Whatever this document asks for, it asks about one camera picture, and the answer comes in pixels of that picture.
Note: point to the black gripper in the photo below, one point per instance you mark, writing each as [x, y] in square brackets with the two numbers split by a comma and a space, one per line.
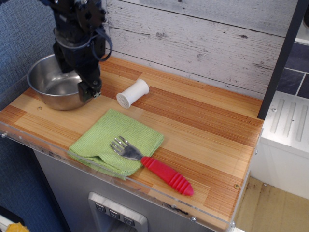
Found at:
[81, 52]

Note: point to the stainless steel bowl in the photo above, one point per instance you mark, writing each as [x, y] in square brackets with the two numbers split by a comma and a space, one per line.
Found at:
[56, 89]

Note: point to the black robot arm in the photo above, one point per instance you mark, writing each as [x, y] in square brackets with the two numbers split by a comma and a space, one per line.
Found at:
[80, 16]

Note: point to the white plastic spool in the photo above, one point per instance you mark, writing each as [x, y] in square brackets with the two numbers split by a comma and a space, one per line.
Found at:
[132, 94]

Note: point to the green folded cloth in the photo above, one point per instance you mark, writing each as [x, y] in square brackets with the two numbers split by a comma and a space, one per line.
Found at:
[93, 148]

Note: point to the silver button control panel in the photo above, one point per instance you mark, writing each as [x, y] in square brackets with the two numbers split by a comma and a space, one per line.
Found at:
[110, 216]

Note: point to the yellow black object on floor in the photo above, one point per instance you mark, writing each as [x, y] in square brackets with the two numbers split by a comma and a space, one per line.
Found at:
[7, 225]

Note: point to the clear acrylic edge guard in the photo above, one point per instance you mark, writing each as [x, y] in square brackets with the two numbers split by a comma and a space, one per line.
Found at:
[70, 183]

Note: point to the white grooved side cabinet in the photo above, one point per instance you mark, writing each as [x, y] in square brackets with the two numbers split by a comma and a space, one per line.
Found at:
[282, 154]

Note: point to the red handled metal fork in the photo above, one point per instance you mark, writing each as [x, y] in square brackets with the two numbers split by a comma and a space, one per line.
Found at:
[170, 176]

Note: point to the dark right frame post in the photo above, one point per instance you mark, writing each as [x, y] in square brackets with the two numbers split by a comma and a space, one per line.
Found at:
[289, 40]

